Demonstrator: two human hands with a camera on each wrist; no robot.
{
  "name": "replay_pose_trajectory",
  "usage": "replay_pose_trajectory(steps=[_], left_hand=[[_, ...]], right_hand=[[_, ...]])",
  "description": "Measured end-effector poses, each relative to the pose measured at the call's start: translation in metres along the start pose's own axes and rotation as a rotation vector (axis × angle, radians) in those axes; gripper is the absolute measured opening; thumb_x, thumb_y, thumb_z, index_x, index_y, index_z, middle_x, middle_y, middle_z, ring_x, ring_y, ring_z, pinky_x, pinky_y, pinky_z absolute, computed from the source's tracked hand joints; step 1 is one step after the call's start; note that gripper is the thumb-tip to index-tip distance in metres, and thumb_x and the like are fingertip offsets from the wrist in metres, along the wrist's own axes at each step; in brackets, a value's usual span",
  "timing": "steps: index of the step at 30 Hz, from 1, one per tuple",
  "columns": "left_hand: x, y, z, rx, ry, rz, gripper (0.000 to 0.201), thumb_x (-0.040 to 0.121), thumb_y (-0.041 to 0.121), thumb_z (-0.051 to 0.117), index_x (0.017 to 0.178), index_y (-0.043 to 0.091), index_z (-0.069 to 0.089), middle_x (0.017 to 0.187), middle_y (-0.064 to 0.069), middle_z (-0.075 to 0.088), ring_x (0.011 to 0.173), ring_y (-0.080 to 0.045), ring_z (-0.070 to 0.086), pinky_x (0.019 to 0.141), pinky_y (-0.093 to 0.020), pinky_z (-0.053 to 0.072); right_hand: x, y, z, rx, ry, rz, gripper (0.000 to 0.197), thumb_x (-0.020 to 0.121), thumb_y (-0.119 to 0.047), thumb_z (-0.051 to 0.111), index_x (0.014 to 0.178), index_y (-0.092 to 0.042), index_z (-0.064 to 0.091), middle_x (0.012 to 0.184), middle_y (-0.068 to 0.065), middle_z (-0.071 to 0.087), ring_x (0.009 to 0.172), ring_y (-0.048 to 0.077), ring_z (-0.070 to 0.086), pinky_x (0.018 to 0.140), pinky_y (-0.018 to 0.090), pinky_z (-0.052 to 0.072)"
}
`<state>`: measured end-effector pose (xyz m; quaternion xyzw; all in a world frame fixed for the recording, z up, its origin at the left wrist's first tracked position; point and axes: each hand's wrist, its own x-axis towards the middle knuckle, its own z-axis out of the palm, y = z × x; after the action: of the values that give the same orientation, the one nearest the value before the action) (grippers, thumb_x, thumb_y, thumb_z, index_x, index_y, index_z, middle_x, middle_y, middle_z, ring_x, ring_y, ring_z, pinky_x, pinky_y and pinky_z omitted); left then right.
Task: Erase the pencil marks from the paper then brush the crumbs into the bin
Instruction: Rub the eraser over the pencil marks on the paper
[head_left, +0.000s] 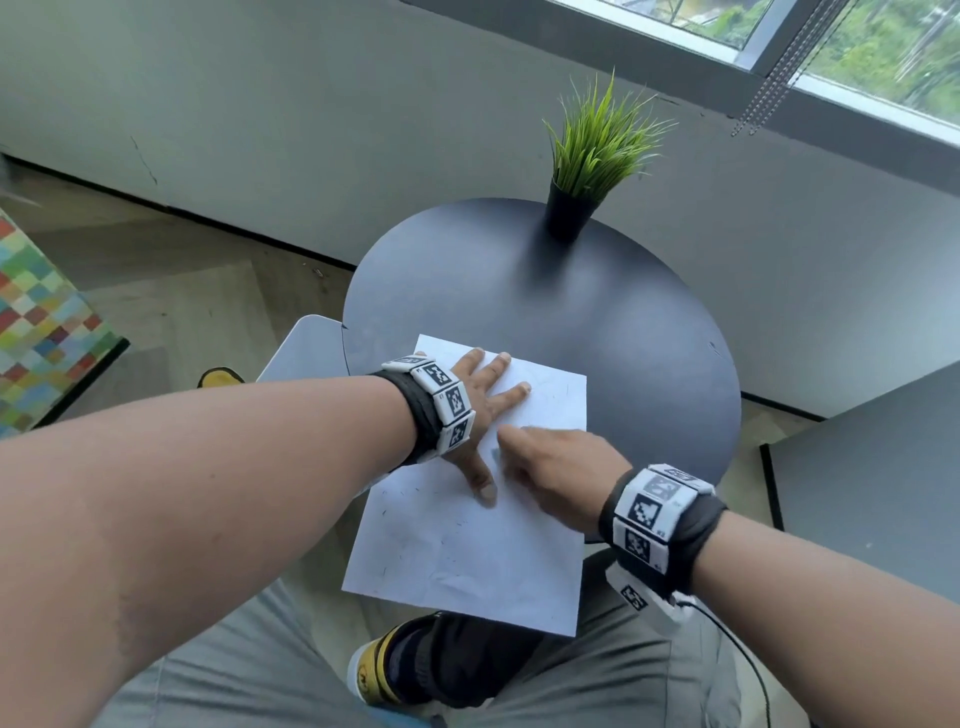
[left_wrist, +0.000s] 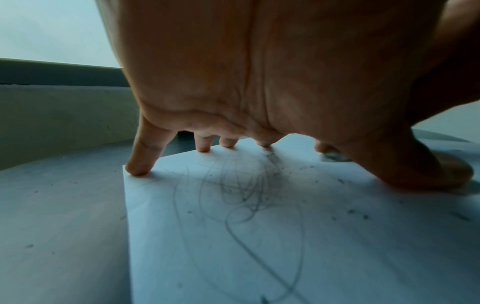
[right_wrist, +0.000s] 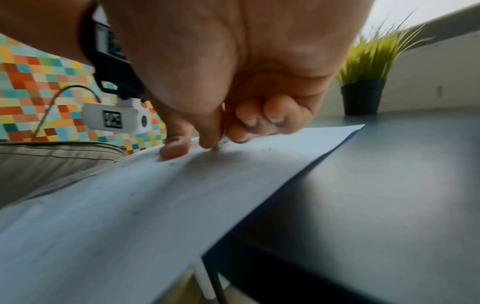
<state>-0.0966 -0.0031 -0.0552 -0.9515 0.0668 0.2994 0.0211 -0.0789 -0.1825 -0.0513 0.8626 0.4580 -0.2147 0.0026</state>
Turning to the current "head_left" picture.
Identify white paper sheet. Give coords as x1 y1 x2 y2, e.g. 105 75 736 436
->
341 333 589 638

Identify person's right forearm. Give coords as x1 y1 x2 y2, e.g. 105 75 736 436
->
690 510 960 728

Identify white chair seat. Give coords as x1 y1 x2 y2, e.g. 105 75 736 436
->
255 314 348 385

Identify green artificial grass plant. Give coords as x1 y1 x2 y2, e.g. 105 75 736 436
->
543 69 678 205

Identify dark grey rectangular table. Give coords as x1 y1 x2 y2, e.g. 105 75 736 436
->
759 360 960 605

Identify grey trousers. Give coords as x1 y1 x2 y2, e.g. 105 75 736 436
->
90 547 759 728

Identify person's right hand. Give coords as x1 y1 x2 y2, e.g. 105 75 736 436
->
497 425 636 538

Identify black right wristband with markers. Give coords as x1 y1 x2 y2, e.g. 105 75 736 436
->
597 463 729 628

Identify black plant pot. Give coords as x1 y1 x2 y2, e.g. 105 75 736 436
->
544 178 603 244

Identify black left wristband with markers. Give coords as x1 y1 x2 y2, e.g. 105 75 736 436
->
367 352 478 468

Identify colourful checkered ottoman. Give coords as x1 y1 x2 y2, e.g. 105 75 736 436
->
0 208 130 441

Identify black wristband with markers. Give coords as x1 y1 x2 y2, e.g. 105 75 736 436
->
367 352 478 468
597 463 729 628

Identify beaded blind cords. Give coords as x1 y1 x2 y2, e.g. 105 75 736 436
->
730 0 855 139

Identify window with grey frame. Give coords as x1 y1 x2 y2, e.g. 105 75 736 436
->
401 0 960 151

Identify round black table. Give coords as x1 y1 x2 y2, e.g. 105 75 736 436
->
341 197 744 545

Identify thin black cable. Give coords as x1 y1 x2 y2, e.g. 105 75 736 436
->
675 592 774 728

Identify person's left hand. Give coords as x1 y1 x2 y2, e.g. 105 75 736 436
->
450 347 534 507

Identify person's left forearm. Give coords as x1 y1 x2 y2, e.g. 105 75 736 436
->
0 374 421 728

